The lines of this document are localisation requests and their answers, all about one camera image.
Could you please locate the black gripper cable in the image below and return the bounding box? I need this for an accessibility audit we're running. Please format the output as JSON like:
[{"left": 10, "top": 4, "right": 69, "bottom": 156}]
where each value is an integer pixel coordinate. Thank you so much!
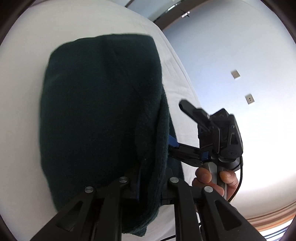
[{"left": 227, "top": 156, "right": 244, "bottom": 202}]

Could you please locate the beige wall switch plate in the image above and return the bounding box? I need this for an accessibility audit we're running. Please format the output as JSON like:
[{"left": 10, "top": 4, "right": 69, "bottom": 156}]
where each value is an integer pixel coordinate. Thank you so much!
[{"left": 231, "top": 70, "right": 241, "bottom": 79}]

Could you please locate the beige wall socket plate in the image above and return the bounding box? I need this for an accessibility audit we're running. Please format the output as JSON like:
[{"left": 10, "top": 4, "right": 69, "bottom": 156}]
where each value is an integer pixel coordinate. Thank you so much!
[{"left": 245, "top": 94, "right": 254, "bottom": 104}]

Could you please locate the dark brown wooden door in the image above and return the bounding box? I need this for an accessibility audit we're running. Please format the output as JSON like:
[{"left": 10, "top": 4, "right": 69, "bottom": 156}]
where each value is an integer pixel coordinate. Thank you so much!
[{"left": 154, "top": 0, "right": 207, "bottom": 31}]

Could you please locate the person's right hand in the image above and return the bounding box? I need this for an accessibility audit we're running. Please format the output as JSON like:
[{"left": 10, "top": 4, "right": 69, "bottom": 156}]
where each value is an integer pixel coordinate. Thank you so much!
[{"left": 192, "top": 167, "right": 239, "bottom": 200}]

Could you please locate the dark green knit garment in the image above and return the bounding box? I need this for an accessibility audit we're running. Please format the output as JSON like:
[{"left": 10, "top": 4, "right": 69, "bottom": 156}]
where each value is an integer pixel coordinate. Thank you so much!
[{"left": 40, "top": 34, "right": 184, "bottom": 237}]

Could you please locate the white bed mattress sheet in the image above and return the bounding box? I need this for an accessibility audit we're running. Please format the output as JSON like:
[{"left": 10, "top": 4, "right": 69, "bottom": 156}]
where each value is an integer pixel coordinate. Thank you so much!
[{"left": 1, "top": 1, "right": 199, "bottom": 240}]

